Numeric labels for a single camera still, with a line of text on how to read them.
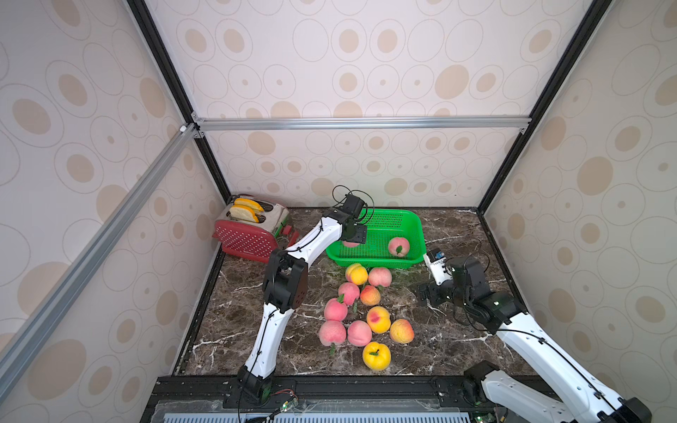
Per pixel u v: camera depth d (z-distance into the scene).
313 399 0.73
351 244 0.93
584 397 0.40
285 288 0.58
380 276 0.90
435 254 0.67
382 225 1.16
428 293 0.67
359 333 0.79
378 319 0.81
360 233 0.90
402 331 0.80
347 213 0.74
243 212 0.92
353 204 0.79
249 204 0.92
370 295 0.87
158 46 0.73
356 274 0.92
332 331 0.78
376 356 0.74
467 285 0.57
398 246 0.99
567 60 0.76
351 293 0.87
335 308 0.83
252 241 0.92
